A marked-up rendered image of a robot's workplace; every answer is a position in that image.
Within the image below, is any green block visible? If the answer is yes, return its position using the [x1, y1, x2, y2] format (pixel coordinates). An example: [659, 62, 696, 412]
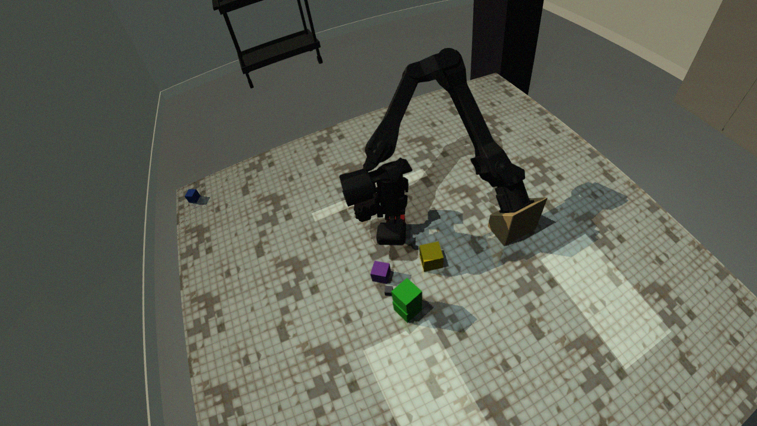
[392, 301, 422, 323]
[392, 278, 422, 314]

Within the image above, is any purple cube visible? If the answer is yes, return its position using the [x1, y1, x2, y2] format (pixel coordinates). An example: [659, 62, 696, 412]
[370, 261, 391, 284]

